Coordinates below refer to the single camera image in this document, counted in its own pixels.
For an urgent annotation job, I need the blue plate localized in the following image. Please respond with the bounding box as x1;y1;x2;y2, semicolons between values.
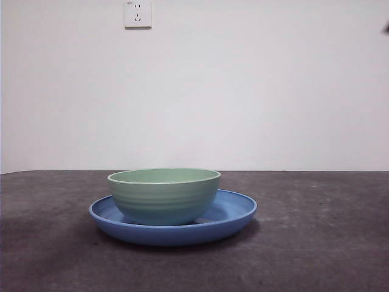
89;189;258;246

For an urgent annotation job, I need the green bowl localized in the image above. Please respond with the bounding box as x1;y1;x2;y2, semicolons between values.
106;168;222;226

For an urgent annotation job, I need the white wall power outlet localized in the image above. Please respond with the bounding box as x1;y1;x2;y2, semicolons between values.
124;0;153;30

